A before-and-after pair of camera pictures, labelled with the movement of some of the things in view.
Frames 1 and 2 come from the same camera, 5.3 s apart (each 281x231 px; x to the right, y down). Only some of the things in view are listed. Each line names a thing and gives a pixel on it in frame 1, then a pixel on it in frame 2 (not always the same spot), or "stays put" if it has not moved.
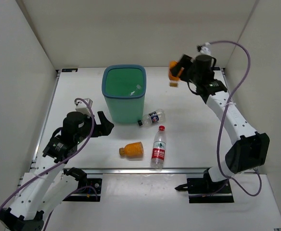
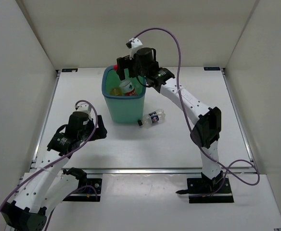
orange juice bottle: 173,80 -> 116,91
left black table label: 69,70 stays put
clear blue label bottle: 157,117 stays put
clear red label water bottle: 159,149 -> 127,85
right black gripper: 184,63 -> 126,62
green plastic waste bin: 124,86 stays put
